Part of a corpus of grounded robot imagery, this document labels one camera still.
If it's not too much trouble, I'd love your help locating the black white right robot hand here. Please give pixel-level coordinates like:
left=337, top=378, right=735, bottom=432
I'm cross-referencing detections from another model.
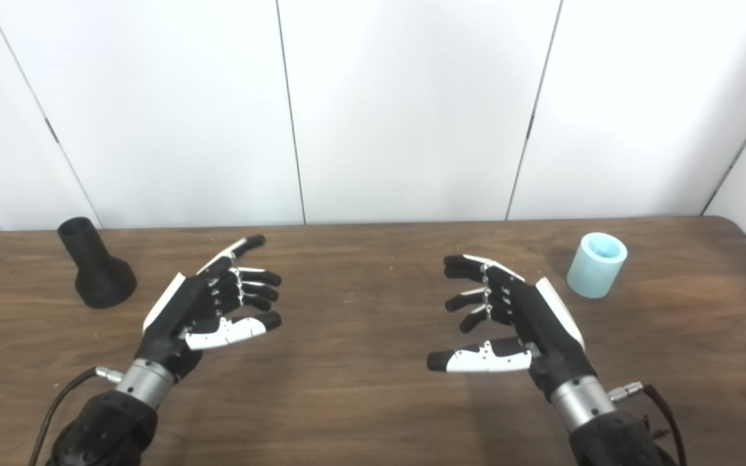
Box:
left=426, top=254, right=598, bottom=402

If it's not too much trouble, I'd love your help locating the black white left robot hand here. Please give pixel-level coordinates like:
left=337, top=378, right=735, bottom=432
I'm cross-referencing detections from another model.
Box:
left=135, top=234, right=282, bottom=383

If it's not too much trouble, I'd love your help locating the light blue cup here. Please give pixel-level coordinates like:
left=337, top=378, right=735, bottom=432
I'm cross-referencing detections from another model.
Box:
left=566, top=232, right=629, bottom=300

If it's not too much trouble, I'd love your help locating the black flared nozzle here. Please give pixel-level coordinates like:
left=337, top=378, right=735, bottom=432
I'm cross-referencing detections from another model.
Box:
left=57, top=217, right=138, bottom=309

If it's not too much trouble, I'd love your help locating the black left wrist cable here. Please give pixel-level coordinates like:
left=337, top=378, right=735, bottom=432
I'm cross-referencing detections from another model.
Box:
left=28, top=366, right=124, bottom=466

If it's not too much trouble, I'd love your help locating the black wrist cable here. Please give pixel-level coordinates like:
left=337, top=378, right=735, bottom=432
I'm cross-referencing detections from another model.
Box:
left=28, top=366, right=124, bottom=466
left=609, top=381, right=688, bottom=466

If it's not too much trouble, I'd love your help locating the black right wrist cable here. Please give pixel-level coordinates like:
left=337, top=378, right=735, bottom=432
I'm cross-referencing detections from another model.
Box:
left=609, top=381, right=688, bottom=466

